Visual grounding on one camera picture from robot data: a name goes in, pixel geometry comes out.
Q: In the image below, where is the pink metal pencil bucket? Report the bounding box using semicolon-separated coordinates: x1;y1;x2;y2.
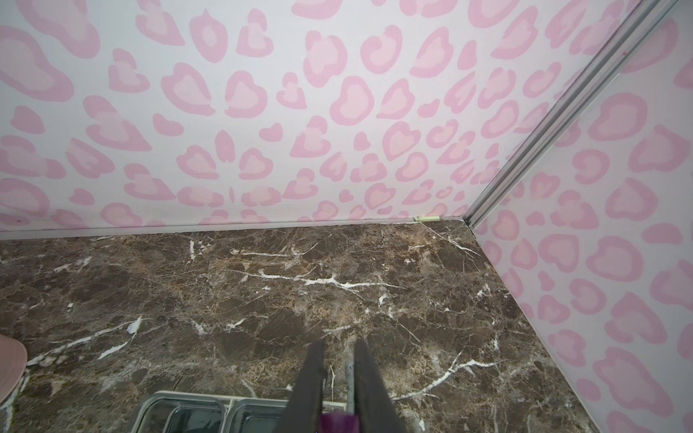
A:
0;335;28;402

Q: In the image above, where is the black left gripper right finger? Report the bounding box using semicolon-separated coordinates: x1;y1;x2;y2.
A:
354;338;405;433

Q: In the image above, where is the cream toothbrush holder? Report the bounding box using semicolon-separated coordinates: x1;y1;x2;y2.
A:
128;390;348;433

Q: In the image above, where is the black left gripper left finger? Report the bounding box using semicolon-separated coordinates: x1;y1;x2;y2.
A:
274;340;326;433

